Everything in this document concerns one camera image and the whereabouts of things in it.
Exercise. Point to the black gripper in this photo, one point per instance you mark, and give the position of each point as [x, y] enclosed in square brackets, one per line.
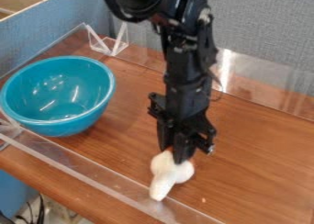
[179, 111]

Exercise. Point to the white felt mushroom orange cap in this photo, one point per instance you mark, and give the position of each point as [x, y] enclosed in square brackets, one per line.
[169, 174]

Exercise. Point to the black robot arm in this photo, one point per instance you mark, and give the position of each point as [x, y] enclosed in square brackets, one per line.
[184, 24]

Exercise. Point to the blue bowl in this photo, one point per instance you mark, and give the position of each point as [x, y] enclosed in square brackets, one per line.
[58, 96]

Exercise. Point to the clear acrylic front barrier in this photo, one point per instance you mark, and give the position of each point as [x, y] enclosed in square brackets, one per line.
[114, 184]

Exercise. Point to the clear acrylic barrier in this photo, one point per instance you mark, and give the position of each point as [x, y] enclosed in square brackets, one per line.
[264, 82]
[114, 184]

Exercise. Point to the clear acrylic back barrier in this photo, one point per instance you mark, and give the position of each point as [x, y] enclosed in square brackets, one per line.
[264, 82]

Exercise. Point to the clear acrylic corner bracket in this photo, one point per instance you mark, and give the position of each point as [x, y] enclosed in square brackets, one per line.
[107, 45]

